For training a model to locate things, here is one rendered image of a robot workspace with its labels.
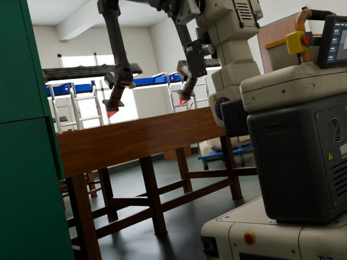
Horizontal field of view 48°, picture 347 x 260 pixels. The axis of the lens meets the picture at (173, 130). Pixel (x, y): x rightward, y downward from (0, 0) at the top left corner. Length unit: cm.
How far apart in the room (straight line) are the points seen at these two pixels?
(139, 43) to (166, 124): 712
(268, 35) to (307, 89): 584
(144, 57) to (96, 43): 123
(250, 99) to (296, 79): 19
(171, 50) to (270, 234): 757
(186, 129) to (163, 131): 16
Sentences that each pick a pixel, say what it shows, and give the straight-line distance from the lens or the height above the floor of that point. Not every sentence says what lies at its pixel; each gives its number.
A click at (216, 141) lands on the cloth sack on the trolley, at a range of 523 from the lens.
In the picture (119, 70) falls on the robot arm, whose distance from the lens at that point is 189.
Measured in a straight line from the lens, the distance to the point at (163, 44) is 900.
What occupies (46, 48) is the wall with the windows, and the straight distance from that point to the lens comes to 787.
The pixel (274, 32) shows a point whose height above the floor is 188.
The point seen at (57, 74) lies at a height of 107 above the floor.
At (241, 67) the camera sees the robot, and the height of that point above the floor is 88.
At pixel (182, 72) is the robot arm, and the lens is 229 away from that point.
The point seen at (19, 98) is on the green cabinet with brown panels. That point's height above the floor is 92.
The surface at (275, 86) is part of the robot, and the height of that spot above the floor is 76.
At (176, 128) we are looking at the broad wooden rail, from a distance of 206.
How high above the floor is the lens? 71
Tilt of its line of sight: 1 degrees down
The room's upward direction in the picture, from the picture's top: 12 degrees counter-clockwise
